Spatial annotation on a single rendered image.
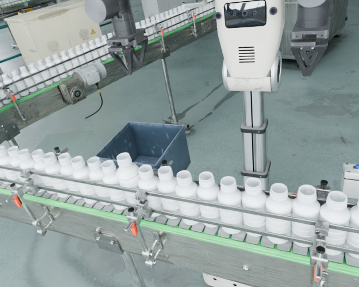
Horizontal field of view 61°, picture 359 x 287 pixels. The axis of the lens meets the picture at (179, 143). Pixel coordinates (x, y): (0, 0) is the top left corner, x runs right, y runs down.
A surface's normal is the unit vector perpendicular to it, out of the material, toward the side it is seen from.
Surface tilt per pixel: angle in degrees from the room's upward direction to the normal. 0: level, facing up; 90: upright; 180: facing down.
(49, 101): 90
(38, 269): 0
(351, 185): 70
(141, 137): 90
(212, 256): 90
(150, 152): 90
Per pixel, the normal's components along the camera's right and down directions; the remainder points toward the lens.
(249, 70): -0.38, 0.56
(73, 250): -0.16, -0.82
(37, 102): 0.75, 0.25
